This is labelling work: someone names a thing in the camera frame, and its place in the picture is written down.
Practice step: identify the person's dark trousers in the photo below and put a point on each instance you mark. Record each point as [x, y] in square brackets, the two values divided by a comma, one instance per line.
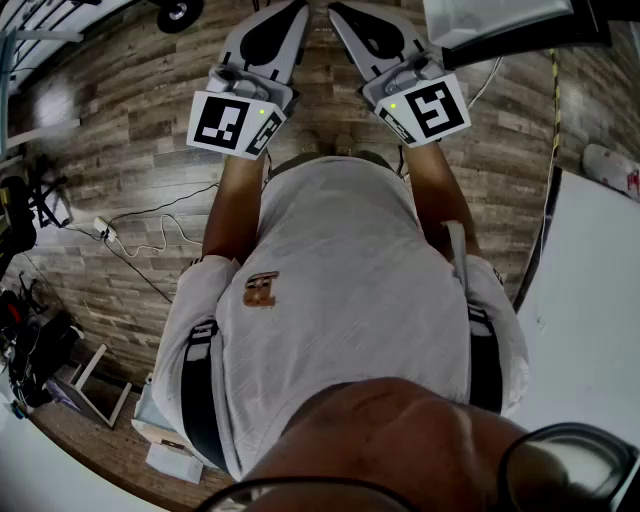
[295, 159]

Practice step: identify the white bar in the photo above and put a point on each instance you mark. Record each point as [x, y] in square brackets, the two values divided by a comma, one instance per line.
[40, 134]

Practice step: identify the black tripod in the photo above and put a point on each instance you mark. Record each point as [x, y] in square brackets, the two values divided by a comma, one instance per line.
[47, 195]

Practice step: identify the person's face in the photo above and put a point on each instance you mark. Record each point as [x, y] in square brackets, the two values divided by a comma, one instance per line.
[400, 450]

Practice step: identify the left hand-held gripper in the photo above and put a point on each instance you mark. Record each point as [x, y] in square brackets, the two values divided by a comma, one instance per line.
[220, 122]

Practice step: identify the black yellow equipment pile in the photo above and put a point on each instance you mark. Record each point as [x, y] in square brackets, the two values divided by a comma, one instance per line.
[15, 225]

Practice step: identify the white power strip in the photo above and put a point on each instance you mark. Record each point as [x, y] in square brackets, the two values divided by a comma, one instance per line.
[106, 229]

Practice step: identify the white metal railing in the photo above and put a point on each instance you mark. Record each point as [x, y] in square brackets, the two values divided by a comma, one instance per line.
[35, 25]

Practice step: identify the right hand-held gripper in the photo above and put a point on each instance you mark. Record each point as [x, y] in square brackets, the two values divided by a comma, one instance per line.
[435, 107]

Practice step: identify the person's left forearm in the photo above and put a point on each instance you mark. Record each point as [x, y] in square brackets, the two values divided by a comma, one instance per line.
[235, 205]

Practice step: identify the person's right forearm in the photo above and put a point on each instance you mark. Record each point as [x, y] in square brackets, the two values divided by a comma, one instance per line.
[440, 195]

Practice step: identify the white table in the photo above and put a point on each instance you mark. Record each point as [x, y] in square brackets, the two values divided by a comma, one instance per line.
[585, 310]

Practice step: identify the black caster wheel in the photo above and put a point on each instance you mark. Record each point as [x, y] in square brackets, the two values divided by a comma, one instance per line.
[179, 12]

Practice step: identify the person's right shoe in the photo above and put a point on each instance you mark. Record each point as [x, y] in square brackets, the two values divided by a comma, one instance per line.
[344, 144]

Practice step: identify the person's white shirt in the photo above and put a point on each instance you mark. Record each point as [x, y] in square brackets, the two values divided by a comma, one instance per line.
[340, 280]

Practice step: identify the white wooden frame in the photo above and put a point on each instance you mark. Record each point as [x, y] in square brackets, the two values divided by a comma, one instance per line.
[95, 372]

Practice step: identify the white slipper red print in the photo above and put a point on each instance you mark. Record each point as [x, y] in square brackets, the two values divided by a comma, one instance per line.
[607, 167]

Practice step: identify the black bag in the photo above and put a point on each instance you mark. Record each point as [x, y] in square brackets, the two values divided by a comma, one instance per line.
[35, 350]

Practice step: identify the black-rimmed eyeglasses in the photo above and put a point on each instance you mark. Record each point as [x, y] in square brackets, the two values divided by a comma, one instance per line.
[575, 435]

